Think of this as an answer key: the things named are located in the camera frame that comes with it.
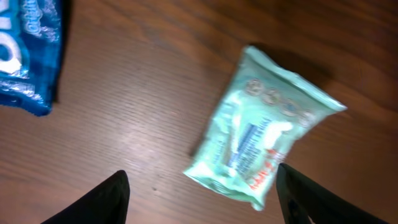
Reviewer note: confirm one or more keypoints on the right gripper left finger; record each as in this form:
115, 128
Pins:
107, 203

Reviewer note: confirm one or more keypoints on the blue Oreo cookie pack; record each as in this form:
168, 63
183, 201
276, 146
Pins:
31, 53

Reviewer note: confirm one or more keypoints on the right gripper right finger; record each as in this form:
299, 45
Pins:
304, 201

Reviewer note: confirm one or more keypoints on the teal wet wipes pack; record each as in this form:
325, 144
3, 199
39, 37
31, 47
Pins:
265, 109

